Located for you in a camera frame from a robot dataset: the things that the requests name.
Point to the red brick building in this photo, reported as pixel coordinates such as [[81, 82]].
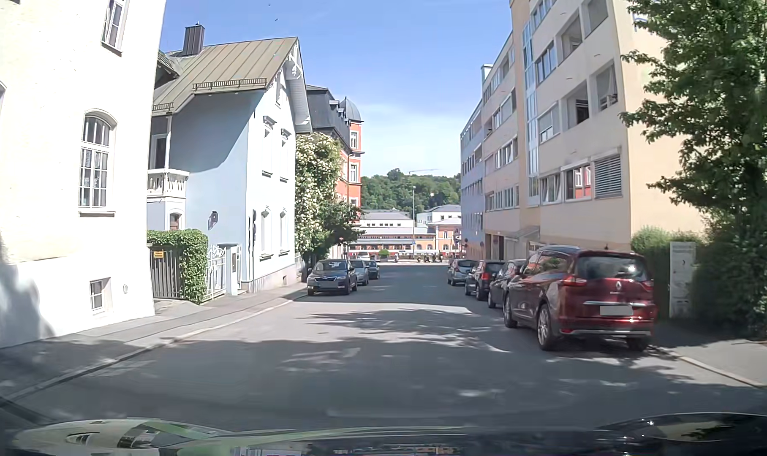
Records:
[[348, 158]]

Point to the flowering tree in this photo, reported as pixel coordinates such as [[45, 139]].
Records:
[[317, 190]]

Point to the pale blue house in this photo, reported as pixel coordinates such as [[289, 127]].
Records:
[[231, 158]]

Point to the grey asphalt road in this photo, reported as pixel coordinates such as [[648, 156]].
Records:
[[390, 354]]

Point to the pink long building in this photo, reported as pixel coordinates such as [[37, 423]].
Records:
[[393, 237]]

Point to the wooded hill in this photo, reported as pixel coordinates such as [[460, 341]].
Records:
[[409, 190]]

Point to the white building with grey roof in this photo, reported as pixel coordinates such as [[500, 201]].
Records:
[[440, 214]]

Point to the large green tree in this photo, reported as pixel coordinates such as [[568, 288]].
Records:
[[725, 126]]

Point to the lamp post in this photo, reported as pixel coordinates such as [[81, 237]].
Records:
[[413, 209]]

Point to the grey paved pavement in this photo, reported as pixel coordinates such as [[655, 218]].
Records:
[[105, 345], [732, 354]]

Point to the ivy covered hedge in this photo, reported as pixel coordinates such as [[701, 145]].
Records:
[[190, 253]]

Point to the car's own bonnet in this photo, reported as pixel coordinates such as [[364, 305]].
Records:
[[383, 440]]

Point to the pale blue office building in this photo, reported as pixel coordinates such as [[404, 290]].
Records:
[[471, 183]]

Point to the grey car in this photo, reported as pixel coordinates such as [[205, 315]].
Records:
[[459, 271]]

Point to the black car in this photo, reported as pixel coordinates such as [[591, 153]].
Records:
[[505, 282]]

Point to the silver car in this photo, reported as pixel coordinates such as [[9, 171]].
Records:
[[360, 271]]

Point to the green hedge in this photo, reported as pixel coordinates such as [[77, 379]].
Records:
[[656, 256]]

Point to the dark blue car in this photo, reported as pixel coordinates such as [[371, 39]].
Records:
[[331, 277]]

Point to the white information board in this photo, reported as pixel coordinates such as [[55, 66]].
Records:
[[682, 278]]

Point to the beige apartment building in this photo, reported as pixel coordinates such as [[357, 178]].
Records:
[[586, 126]]

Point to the dark red car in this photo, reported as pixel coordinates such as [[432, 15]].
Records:
[[580, 294]]

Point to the white building with arched windows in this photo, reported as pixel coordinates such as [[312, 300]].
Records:
[[48, 158]]

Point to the white metal gate fence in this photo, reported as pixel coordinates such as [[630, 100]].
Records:
[[215, 272]]

